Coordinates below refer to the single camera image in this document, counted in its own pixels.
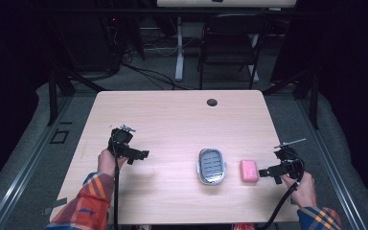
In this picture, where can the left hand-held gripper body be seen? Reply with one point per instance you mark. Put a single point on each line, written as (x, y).
(121, 138)

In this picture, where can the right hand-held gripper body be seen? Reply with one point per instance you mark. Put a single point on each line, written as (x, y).
(289, 158)

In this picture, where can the pink soap bar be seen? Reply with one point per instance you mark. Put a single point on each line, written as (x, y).
(249, 171)

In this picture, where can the person's left hand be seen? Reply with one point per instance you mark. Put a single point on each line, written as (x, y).
(107, 163)

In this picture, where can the person's right hand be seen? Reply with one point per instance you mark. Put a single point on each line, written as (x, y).
(303, 191)

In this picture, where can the grey soap dish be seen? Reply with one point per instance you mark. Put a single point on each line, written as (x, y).
(211, 166)

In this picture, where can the red object under table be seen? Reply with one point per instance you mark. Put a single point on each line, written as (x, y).
(244, 227)

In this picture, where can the black metal stand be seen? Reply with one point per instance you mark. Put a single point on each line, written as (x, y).
(314, 102)
(53, 96)

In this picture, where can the white desk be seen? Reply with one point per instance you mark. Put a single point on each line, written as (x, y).
(179, 48)

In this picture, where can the black folding chair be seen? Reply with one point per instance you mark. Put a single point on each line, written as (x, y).
(233, 48)

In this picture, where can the aluminium floor rail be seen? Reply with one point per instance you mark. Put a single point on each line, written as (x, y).
(22, 179)
(332, 166)

